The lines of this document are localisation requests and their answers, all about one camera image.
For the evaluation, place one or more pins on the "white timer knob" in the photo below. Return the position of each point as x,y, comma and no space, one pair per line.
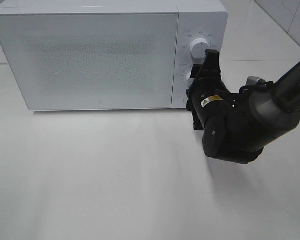
188,79

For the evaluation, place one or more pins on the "white microwave oven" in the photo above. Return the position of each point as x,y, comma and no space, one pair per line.
81,55

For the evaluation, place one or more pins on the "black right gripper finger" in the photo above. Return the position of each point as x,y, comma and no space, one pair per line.
211,65
196,68

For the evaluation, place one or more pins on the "white upper microwave knob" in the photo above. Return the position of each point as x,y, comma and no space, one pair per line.
198,47

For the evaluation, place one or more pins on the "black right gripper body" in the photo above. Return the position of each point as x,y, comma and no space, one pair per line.
210,103

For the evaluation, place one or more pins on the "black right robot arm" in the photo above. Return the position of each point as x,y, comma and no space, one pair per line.
237,126

